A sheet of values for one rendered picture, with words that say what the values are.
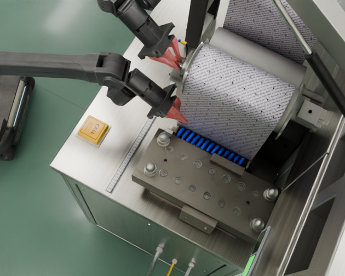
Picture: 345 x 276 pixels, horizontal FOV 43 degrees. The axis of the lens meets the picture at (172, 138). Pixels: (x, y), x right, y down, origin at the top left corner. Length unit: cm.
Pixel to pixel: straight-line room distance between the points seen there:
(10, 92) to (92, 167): 102
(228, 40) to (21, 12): 185
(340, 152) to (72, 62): 68
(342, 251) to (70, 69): 81
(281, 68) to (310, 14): 64
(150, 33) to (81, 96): 146
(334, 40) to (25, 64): 85
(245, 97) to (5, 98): 148
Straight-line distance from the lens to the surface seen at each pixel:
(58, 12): 280
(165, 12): 163
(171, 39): 108
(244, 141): 117
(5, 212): 234
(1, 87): 231
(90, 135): 137
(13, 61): 123
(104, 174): 135
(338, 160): 85
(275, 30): 117
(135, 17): 104
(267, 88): 103
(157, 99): 117
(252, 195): 123
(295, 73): 117
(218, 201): 121
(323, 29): 54
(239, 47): 117
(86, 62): 115
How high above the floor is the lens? 219
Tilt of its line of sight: 68 degrees down
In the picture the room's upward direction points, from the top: 9 degrees clockwise
